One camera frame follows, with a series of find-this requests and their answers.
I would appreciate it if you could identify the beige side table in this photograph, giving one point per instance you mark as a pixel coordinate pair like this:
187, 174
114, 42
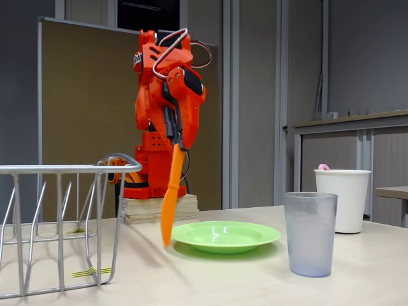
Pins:
393, 192

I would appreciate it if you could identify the translucent plastic cup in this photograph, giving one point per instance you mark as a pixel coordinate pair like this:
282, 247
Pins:
310, 236

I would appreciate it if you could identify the dark window pane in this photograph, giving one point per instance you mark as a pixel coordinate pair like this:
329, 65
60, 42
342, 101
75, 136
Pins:
143, 16

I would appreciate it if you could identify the orange gripper black servo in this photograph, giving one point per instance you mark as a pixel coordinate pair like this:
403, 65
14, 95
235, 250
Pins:
189, 119

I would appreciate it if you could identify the light orange clamp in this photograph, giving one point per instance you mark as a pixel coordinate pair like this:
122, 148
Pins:
132, 178

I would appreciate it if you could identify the yellow black striped tape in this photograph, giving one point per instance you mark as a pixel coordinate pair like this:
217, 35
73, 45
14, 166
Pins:
81, 273
79, 231

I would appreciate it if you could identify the wooden base block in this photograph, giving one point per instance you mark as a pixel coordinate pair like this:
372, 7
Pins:
143, 210

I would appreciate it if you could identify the white paper cup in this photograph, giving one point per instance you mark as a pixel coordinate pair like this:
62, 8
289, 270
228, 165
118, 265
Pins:
354, 201

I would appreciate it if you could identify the brown partition board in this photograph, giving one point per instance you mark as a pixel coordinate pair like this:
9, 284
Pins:
95, 95

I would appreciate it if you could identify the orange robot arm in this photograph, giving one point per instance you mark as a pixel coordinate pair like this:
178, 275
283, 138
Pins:
150, 102

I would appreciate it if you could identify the small white container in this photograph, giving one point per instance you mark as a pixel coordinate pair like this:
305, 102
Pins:
333, 115

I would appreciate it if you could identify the green plastic plate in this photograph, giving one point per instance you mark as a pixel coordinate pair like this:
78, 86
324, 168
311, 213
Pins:
226, 237

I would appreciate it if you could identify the orange plastic knife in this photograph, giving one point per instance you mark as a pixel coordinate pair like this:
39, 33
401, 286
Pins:
173, 191

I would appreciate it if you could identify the grey cabinet with counter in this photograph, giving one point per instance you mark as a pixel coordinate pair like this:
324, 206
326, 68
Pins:
389, 153

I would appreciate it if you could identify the pink utensil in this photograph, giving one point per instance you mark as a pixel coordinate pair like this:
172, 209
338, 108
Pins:
320, 167

